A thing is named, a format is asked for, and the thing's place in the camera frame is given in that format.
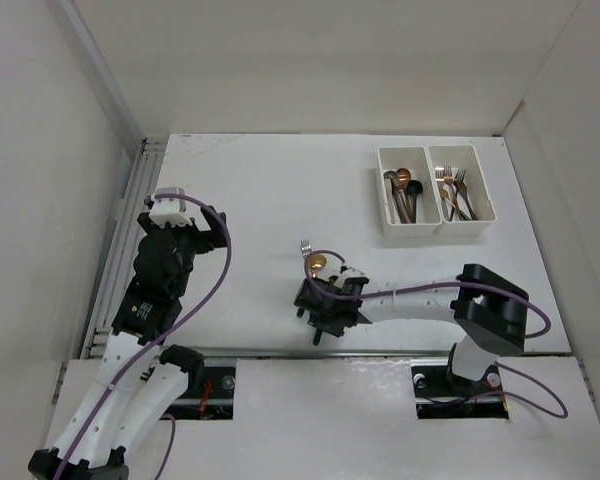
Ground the silver fork green handle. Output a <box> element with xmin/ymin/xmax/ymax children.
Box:
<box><xmin>300</xmin><ymin>239</ymin><xmax>313</xmax><ymax>259</ymax></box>

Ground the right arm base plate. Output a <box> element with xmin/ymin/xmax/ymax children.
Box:
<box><xmin>411</xmin><ymin>364</ymin><xmax>509</xmax><ymax>420</ymax></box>

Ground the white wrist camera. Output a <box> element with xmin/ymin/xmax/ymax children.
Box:
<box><xmin>147</xmin><ymin>187</ymin><xmax>193</xmax><ymax>228</ymax></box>
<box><xmin>326</xmin><ymin>265</ymin><xmax>367</xmax><ymax>288</ymax></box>

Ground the black fork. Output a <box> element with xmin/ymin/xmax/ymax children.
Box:
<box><xmin>457</xmin><ymin>181</ymin><xmax>478</xmax><ymax>221</ymax></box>

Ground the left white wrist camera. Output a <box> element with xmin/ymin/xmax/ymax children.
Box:
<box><xmin>147</xmin><ymin>187</ymin><xmax>193</xmax><ymax>228</ymax></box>

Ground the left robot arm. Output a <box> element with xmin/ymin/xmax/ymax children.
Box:
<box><xmin>28</xmin><ymin>203</ymin><xmax>231</xmax><ymax>479</ymax></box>

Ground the silver ridged spoon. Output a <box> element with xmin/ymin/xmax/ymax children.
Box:
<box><xmin>384</xmin><ymin>170</ymin><xmax>404</xmax><ymax>224</ymax></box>

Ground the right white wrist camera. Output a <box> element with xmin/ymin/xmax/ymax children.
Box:
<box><xmin>326</xmin><ymin>265</ymin><xmax>367</xmax><ymax>288</ymax></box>

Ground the gold spoon green handle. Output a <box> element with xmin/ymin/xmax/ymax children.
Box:
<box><xmin>312</xmin><ymin>329</ymin><xmax>324</xmax><ymax>346</ymax></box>
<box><xmin>305</xmin><ymin>253</ymin><xmax>327</xmax><ymax>278</ymax></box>

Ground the copper round spoon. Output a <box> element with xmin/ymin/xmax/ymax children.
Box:
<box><xmin>396</xmin><ymin>167</ymin><xmax>415</xmax><ymax>223</ymax></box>

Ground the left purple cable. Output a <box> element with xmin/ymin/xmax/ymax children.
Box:
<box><xmin>54</xmin><ymin>189</ymin><xmax>234</xmax><ymax>480</ymax></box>

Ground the thin copper bent fork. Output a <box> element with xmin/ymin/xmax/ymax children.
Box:
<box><xmin>442</xmin><ymin>166</ymin><xmax>461</xmax><ymax>220</ymax></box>

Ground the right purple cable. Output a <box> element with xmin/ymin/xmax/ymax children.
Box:
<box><xmin>307</xmin><ymin>248</ymin><xmax>569</xmax><ymax>419</ymax></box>

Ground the purple cable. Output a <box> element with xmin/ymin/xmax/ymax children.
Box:
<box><xmin>54</xmin><ymin>189</ymin><xmax>234</xmax><ymax>480</ymax></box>
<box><xmin>307</xmin><ymin>248</ymin><xmax>569</xmax><ymax>419</ymax></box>

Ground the white container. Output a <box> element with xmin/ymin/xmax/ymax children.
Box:
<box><xmin>428</xmin><ymin>144</ymin><xmax>497</xmax><ymax>238</ymax></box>
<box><xmin>376</xmin><ymin>146</ymin><xmax>442</xmax><ymax>247</ymax></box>

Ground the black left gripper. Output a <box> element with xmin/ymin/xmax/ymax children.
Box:
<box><xmin>140</xmin><ymin>206</ymin><xmax>228</xmax><ymax>298</ymax></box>

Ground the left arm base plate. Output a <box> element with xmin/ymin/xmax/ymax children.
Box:
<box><xmin>165</xmin><ymin>359</ymin><xmax>236</xmax><ymax>421</ymax></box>

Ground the white right container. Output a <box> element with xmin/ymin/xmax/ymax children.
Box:
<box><xmin>428</xmin><ymin>144</ymin><xmax>497</xmax><ymax>238</ymax></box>

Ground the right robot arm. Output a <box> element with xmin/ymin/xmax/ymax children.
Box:
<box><xmin>294</xmin><ymin>264</ymin><xmax>528</xmax><ymax>394</ymax></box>

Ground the black round spoon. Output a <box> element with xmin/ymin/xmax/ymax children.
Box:
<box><xmin>407</xmin><ymin>180</ymin><xmax>423</xmax><ymax>223</ymax></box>

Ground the aluminium frame rail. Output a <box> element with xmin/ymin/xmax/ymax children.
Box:
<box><xmin>77</xmin><ymin>137</ymin><xmax>167</xmax><ymax>359</ymax></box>

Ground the white left container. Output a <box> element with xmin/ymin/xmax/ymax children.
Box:
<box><xmin>376</xmin><ymin>146</ymin><xmax>442</xmax><ymax>247</ymax></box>

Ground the brown wooden fork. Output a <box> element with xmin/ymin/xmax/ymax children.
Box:
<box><xmin>454</xmin><ymin>168</ymin><xmax>478</xmax><ymax>221</ymax></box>

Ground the brown wooden spoon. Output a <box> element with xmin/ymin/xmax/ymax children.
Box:
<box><xmin>393</xmin><ymin>191</ymin><xmax>415</xmax><ymax>224</ymax></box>

